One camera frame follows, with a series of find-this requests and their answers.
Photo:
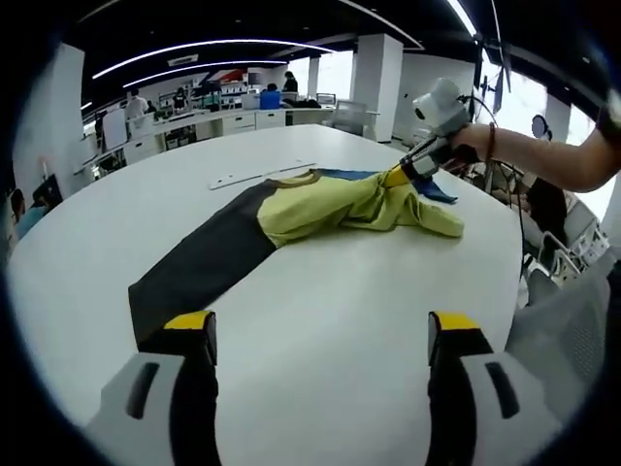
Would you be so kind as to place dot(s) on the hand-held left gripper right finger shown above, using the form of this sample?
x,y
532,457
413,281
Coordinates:
x,y
485,412

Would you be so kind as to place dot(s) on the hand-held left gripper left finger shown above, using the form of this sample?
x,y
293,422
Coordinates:
x,y
150,412

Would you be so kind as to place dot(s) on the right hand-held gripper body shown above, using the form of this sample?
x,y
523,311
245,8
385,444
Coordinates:
x,y
444,107

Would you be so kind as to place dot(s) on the yellow grey blue garment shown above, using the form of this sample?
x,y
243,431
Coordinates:
x,y
310,213

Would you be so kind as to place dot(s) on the white template sheet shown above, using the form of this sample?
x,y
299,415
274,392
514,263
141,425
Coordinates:
x,y
262,176

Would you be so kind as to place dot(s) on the person's right hand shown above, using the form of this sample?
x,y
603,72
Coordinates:
x,y
465,145

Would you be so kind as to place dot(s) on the white square pillar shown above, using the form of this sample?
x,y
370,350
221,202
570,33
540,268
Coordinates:
x,y
53,111
376,82

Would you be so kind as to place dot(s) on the grey office chair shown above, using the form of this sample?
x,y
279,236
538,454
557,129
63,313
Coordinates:
x,y
351,117

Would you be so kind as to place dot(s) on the grey mesh chair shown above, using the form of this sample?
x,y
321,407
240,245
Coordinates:
x,y
558,335

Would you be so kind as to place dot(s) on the bright window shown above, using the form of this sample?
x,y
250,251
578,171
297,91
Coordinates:
x,y
335,73

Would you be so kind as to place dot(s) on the blue box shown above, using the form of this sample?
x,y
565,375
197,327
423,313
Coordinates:
x,y
270,100

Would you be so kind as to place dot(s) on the person's dark shirt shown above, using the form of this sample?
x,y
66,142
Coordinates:
x,y
610,115

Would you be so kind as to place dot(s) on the white office chair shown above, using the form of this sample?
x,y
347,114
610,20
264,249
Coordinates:
x,y
579,242

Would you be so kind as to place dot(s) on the white counter with drawers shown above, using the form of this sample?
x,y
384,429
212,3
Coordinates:
x,y
213,123

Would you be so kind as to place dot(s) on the long ceiling light strip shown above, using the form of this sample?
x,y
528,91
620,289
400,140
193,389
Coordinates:
x,y
204,64
208,44

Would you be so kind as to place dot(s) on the ceiling air vent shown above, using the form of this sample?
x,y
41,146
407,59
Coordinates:
x,y
183,60

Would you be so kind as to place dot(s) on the black cabinet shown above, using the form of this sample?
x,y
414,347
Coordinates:
x,y
48,188

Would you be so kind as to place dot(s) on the small pale orange object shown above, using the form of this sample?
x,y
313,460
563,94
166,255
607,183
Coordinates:
x,y
43,168

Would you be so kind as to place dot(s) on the white standing board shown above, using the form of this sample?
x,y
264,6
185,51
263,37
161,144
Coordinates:
x,y
115,128

